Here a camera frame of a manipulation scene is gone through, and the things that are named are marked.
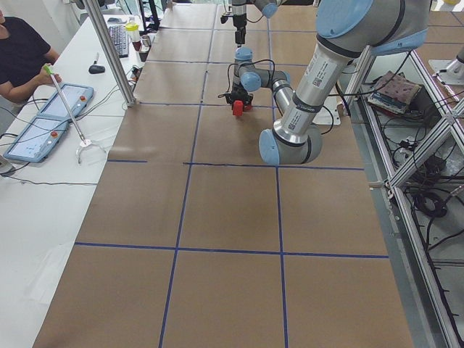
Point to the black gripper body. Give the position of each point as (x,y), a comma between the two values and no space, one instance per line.
(241,90)
(239,21)

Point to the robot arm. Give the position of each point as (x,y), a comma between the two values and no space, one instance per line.
(253,5)
(344,29)

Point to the metal cup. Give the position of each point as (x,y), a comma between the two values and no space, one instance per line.
(146,41)

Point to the yellow lid bottle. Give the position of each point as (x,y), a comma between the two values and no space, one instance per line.
(133,32)

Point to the black keyboard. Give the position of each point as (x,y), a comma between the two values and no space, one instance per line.
(120,40)

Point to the brown paper table cover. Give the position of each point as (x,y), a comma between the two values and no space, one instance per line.
(190,240)

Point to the stack of books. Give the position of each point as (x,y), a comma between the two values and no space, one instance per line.
(394,93)

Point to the upper teach pendant tablet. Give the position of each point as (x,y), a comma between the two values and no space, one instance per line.
(77,97)

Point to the teach pendant tablet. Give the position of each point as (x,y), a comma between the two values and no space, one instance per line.
(37,140)
(77,97)

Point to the reacher grabber stick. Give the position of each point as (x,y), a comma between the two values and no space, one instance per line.
(84,142)

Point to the lower teach pendant tablet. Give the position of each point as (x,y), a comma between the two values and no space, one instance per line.
(37,140)

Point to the seated person black shirt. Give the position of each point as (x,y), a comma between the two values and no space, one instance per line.
(24,53)

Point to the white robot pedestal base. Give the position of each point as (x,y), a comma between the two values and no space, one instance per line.
(329,113)

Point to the aluminium frame post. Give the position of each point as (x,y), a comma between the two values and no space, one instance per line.
(99,24)

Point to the aluminium side frame rail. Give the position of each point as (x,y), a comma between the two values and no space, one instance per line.
(417,160)

